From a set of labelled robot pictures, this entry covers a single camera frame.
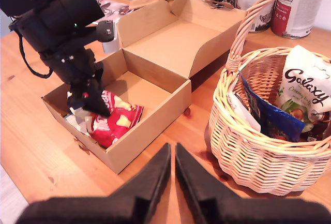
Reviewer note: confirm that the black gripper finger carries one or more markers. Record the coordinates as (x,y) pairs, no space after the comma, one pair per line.
(99,72)
(191,182)
(93,99)
(155,182)

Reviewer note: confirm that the red Maltesers egg bag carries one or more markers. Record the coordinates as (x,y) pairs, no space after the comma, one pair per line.
(119,125)

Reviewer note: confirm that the white Galaxy egg bag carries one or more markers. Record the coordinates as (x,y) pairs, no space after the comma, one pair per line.
(302,87)

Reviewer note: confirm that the brown cardboard box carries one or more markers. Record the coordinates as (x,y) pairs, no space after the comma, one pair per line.
(155,53)

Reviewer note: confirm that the woven wicker basket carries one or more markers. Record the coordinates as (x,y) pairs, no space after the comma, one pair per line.
(258,156)

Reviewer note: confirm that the flat brown cardboard piece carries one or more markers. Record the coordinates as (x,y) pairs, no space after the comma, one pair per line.
(144,1)

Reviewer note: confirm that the white crumpled paper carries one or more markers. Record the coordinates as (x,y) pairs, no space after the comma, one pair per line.
(77,120)

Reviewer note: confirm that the printed magazine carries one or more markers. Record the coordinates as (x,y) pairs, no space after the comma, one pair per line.
(113,6)

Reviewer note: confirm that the white flat packet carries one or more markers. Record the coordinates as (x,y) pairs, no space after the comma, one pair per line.
(245,112)

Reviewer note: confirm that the dark blue foil bag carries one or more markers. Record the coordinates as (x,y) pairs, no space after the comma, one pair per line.
(276,120)

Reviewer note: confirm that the red label tin can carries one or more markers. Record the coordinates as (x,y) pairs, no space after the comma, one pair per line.
(297,14)

